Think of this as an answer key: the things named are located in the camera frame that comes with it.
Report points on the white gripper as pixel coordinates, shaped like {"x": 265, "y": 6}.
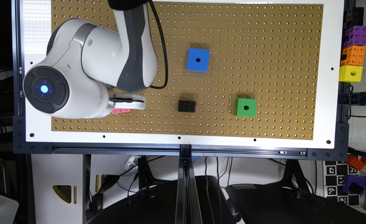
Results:
{"x": 126, "y": 101}

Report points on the pink studded block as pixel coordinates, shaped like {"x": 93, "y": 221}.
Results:
{"x": 118, "y": 110}

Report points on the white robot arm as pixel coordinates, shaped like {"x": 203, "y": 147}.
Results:
{"x": 90, "y": 70}

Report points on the orange studded block stack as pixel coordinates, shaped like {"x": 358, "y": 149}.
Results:
{"x": 353, "y": 55}

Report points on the orange block lower right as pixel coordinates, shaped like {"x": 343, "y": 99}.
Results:
{"x": 355, "y": 163}

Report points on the purple studded block stack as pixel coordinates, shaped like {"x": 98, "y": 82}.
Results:
{"x": 355, "y": 35}

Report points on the purple block lower right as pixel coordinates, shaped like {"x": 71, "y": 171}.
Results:
{"x": 354, "y": 184}

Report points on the black studded block stack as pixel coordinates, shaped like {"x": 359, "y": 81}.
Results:
{"x": 353, "y": 17}

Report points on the blue cube with hole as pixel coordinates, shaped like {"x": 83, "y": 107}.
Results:
{"x": 198, "y": 60}

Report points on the black office chair left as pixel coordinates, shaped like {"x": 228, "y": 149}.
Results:
{"x": 155, "y": 202}

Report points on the black office chair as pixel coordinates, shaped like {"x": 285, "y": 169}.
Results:
{"x": 290, "y": 201}
{"x": 155, "y": 202}

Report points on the white cabinet with cutouts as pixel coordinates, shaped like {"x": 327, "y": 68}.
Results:
{"x": 59, "y": 188}

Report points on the brown perforated pegboard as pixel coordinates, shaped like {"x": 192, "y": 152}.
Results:
{"x": 266, "y": 52}

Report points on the white table panel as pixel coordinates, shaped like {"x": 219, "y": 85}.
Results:
{"x": 328, "y": 71}

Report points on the green cube with hole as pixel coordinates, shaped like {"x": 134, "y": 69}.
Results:
{"x": 245, "y": 107}

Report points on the black office chair right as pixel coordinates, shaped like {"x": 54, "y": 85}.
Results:
{"x": 290, "y": 201}

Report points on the black white marker board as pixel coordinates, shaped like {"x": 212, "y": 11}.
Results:
{"x": 334, "y": 173}

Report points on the yellow cube with hole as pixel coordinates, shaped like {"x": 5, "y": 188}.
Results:
{"x": 350, "y": 73}

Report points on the dark aluminium table frame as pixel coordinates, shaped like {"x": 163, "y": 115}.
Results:
{"x": 32, "y": 133}

